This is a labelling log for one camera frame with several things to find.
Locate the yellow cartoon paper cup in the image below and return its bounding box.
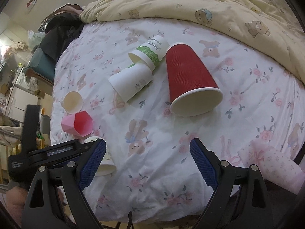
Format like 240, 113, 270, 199
95, 147, 116, 177

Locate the pink red faceted cup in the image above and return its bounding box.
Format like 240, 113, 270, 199
60, 111, 94, 138

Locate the small pink patterned cup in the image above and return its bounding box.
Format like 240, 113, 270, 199
61, 91, 83, 114

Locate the plain white paper cup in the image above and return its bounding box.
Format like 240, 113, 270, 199
109, 61, 153, 102

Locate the red ripple paper cup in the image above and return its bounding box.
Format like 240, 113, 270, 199
166, 43, 223, 117

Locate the green white paper cup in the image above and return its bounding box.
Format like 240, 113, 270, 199
128, 35, 169, 71

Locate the pink bow pillow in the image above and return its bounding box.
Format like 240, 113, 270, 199
238, 139, 304, 194

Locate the grey waste bin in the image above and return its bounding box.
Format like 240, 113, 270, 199
40, 114, 51, 135

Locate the white washing machine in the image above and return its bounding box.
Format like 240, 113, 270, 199
14, 66, 31, 93

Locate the white floral bed sheet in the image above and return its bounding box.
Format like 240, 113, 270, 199
51, 19, 304, 223

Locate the black clothes pile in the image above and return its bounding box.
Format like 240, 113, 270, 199
39, 3, 84, 62

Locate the cream bear print duvet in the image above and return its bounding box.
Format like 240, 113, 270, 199
80, 0, 304, 80

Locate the teal bed frame corner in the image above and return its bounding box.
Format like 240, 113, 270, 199
23, 48, 56, 83

